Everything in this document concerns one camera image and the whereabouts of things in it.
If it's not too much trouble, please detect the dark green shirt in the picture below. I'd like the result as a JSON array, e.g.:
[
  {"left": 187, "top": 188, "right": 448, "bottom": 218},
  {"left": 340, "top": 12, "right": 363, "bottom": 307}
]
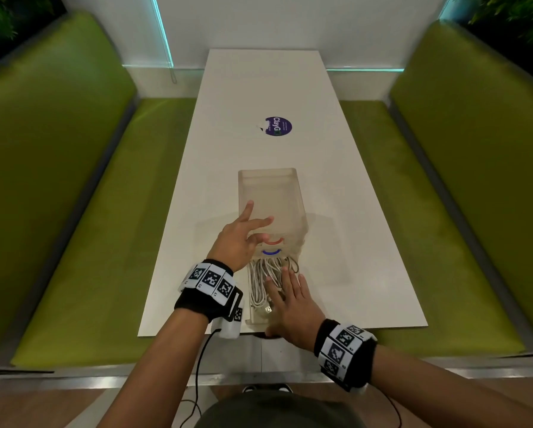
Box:
[{"left": 194, "top": 389, "right": 366, "bottom": 428}]

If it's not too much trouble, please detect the round purple sticker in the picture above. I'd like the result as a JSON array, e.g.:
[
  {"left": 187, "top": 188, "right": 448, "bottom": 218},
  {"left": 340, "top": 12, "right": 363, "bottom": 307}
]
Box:
[{"left": 255, "top": 116, "right": 293, "bottom": 139}]

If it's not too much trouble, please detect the white coiled cable bundle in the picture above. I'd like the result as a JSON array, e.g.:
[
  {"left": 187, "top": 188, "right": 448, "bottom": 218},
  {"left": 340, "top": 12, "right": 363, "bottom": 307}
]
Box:
[{"left": 248, "top": 257, "right": 300, "bottom": 314}]

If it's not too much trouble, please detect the person's right hand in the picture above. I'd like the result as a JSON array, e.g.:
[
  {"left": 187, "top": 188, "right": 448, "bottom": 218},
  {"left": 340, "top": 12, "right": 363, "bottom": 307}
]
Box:
[{"left": 264, "top": 267, "right": 327, "bottom": 353}]

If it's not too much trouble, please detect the person's right forearm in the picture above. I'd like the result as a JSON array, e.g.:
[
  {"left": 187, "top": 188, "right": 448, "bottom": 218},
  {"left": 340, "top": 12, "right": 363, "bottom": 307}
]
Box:
[{"left": 370, "top": 344, "right": 533, "bottom": 428}]

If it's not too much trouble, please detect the clear plastic storage box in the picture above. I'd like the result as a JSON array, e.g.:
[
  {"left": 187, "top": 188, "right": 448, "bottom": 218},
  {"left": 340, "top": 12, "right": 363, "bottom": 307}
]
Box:
[{"left": 245, "top": 256, "right": 306, "bottom": 334}]

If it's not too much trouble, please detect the teal light strip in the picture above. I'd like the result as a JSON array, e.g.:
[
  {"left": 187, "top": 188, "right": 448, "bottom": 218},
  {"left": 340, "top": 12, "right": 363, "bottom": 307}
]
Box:
[
  {"left": 326, "top": 67, "right": 405, "bottom": 73},
  {"left": 123, "top": 0, "right": 175, "bottom": 70}
]

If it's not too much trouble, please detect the black marker wristband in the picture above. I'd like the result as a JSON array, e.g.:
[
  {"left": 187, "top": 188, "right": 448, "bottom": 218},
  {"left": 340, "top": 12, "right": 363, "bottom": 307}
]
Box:
[
  {"left": 314, "top": 318, "right": 378, "bottom": 394},
  {"left": 174, "top": 259, "right": 246, "bottom": 340}
]

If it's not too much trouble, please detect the person's left forearm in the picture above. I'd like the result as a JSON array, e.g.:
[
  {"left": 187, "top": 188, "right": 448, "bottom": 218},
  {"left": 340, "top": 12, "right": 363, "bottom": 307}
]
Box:
[{"left": 98, "top": 307, "right": 210, "bottom": 428}]

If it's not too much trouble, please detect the person's left hand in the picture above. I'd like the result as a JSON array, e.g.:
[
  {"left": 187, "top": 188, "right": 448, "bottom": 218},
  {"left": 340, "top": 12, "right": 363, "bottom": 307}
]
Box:
[{"left": 206, "top": 200, "right": 275, "bottom": 275}]

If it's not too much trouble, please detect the green upholstered bench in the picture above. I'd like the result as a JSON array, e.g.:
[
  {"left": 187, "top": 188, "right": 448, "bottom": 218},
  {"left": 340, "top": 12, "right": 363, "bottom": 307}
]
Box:
[
  {"left": 0, "top": 11, "right": 201, "bottom": 371},
  {"left": 337, "top": 19, "right": 533, "bottom": 358}
]

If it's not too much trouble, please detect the black and white shoe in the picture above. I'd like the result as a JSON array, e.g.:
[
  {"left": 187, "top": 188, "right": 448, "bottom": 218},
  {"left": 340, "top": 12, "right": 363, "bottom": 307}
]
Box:
[{"left": 241, "top": 383, "right": 294, "bottom": 395}]

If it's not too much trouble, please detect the green leafy plant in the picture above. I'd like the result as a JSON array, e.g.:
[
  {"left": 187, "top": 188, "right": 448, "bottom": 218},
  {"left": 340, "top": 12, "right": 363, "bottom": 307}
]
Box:
[
  {"left": 449, "top": 0, "right": 533, "bottom": 56},
  {"left": 0, "top": 0, "right": 66, "bottom": 73}
]

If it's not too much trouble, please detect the clear plastic box lid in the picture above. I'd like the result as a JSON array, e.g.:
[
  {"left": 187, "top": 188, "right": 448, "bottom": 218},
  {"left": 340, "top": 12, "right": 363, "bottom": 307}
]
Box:
[{"left": 238, "top": 168, "right": 310, "bottom": 260}]

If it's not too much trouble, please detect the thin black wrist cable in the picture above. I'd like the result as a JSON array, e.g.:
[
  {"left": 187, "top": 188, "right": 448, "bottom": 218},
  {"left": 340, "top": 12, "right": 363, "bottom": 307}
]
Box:
[
  {"left": 178, "top": 327, "right": 223, "bottom": 428},
  {"left": 379, "top": 387, "right": 403, "bottom": 428}
]

